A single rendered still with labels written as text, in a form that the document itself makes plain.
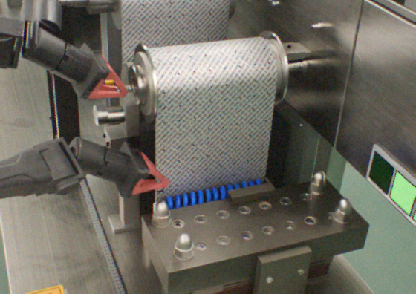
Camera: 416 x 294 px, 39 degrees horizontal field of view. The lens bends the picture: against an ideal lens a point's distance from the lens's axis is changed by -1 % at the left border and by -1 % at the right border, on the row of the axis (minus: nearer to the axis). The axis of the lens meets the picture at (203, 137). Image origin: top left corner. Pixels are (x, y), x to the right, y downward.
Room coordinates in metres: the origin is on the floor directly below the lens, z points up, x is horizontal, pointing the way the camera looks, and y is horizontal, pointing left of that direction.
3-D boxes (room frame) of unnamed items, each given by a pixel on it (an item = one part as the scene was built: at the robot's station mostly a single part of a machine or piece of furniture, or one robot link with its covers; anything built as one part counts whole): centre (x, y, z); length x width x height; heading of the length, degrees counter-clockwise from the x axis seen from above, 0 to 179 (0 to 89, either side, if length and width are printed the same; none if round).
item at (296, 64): (1.08, -0.16, 1.25); 0.07 x 0.04 x 0.04; 113
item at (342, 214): (0.88, -0.27, 1.05); 0.04 x 0.04 x 0.04
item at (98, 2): (1.19, 0.23, 1.34); 0.06 x 0.06 x 0.06; 23
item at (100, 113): (0.97, 0.20, 1.18); 0.04 x 0.02 x 0.04; 23
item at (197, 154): (0.95, -0.02, 1.11); 0.23 x 0.01 x 0.18; 113
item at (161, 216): (0.84, 0.07, 1.05); 0.04 x 0.04 x 0.04
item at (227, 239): (0.86, -0.11, 1.00); 0.40 x 0.16 x 0.06; 113
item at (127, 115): (0.98, 0.16, 1.05); 0.06 x 0.05 x 0.31; 113
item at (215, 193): (0.94, -0.03, 1.03); 0.21 x 0.04 x 0.03; 113
